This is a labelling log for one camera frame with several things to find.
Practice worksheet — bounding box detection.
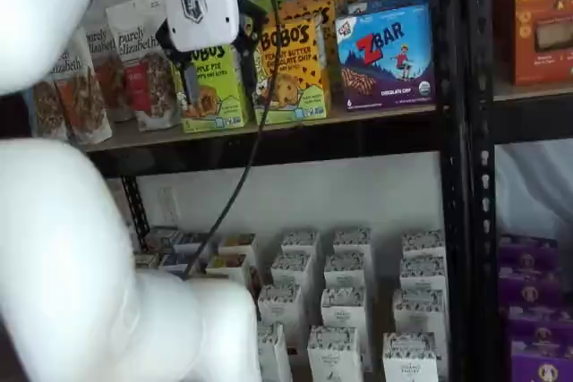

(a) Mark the tan wooden shelf board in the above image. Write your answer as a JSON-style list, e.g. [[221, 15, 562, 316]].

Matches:
[[82, 103, 439, 154]]

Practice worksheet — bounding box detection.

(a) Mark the black metal shelf rack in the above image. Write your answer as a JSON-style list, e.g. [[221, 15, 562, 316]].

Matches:
[[82, 0, 470, 382]]

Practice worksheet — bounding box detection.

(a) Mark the blue purple Zbar box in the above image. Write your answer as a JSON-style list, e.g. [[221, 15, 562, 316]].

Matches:
[[334, 4, 437, 112], [346, 0, 432, 16]]

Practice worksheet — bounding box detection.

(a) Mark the yellow label granola box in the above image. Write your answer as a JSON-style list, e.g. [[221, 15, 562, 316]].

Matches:
[[218, 233, 257, 263], [204, 254, 251, 287]]

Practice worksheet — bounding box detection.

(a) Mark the blue label oatmeal box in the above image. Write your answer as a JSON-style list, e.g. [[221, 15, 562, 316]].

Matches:
[[172, 232, 212, 259], [159, 252, 199, 276]]

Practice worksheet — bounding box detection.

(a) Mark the large orange snack box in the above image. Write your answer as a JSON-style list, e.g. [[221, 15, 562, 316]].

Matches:
[[494, 0, 573, 87]]

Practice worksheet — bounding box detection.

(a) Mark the red label cranberry granola bag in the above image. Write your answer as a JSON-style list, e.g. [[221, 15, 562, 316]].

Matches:
[[116, 0, 184, 132]]

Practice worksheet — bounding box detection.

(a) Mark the orange label pumpkin granola bag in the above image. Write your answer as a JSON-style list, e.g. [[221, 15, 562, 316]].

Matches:
[[44, 26, 114, 146], [83, 23, 135, 123]]

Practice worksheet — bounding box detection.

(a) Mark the white granola bag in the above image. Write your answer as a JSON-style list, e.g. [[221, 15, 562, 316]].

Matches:
[[30, 80, 68, 141]]

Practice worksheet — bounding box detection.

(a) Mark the white patterned carton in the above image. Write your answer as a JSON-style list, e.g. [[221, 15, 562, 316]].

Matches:
[[270, 251, 314, 288], [392, 288, 448, 344], [324, 252, 372, 290], [400, 230, 445, 262], [332, 227, 372, 258], [306, 326, 364, 382], [257, 323, 293, 382], [398, 256, 448, 293], [258, 284, 304, 344], [381, 332, 440, 382], [280, 229, 321, 259], [320, 286, 368, 339]]

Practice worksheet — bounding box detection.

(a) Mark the black metal neighbour rack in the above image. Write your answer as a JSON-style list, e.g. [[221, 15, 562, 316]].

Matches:
[[465, 0, 573, 382]]

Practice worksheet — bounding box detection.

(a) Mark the white plastic sheet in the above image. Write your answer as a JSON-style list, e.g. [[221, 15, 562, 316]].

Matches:
[[494, 142, 573, 238]]

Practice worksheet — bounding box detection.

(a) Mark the long black cable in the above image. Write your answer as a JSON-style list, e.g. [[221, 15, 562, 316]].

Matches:
[[181, 0, 277, 280]]

